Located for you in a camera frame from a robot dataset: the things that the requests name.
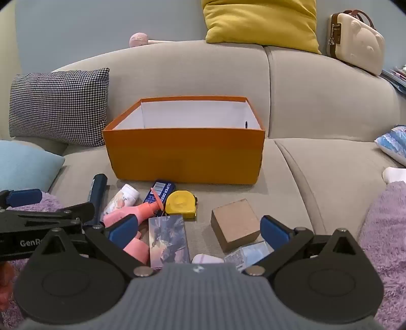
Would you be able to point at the yellow tape measure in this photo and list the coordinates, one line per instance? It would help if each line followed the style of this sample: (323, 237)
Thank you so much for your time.
(181, 204)

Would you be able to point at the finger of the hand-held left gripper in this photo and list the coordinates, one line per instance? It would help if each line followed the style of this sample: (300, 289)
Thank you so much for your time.
(76, 210)
(23, 196)

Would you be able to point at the printed card box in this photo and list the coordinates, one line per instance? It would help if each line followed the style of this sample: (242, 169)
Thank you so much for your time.
(169, 241)

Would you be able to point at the brown cube box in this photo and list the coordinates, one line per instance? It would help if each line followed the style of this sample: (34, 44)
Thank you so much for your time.
(234, 223)

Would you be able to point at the pink spray bottle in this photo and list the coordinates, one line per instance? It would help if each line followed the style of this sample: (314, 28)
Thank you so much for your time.
(139, 213)

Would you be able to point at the clear plastic packet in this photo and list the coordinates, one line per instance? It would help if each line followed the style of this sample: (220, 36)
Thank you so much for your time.
(249, 255)

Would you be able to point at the yellow pillow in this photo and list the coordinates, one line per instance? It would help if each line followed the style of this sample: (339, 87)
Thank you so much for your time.
(263, 22)

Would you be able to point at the light blue pillow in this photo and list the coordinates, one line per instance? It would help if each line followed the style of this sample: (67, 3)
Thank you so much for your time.
(25, 166)

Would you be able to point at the orange red cloth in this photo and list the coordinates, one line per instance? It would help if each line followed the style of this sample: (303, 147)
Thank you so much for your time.
(4, 282)

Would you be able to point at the white lilac case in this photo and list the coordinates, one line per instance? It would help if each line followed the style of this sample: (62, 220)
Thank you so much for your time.
(206, 258)

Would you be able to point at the beige sofa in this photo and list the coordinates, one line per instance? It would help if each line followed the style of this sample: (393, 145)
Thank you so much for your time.
(301, 104)

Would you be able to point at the pink plush toy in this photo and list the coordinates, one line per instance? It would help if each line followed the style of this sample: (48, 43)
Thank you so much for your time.
(139, 40)

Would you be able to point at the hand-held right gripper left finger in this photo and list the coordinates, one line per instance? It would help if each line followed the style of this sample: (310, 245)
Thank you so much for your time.
(122, 230)

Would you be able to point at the stack of books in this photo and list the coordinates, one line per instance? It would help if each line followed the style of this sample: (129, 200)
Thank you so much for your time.
(396, 76)

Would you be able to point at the white printed can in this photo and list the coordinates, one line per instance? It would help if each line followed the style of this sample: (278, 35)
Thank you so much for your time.
(122, 198)

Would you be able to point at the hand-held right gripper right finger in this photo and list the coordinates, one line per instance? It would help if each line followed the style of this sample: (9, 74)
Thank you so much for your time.
(274, 231)

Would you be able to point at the dark blue bottle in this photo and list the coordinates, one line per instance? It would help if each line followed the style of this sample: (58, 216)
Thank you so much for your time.
(98, 190)

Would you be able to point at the cream small suitcase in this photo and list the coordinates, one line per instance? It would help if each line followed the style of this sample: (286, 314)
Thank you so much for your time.
(355, 44)

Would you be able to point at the houndstooth pillow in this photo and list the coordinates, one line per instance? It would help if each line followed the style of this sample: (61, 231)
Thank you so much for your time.
(60, 106)

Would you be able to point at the orange cardboard box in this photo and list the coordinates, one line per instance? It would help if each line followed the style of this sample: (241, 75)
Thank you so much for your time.
(185, 152)

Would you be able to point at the blue packet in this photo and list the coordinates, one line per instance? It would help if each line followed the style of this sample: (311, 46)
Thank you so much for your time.
(160, 193)

